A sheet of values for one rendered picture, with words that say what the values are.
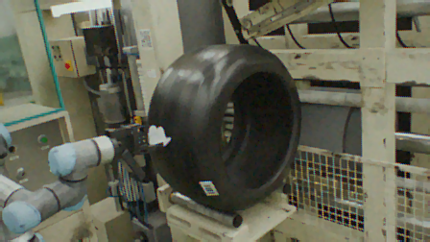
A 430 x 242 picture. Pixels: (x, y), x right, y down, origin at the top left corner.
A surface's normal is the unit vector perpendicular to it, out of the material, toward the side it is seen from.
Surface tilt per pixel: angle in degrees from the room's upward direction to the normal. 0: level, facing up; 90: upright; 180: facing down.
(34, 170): 90
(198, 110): 69
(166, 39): 90
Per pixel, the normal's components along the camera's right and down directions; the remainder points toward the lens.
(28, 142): 0.69, 0.12
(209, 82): 0.07, -0.32
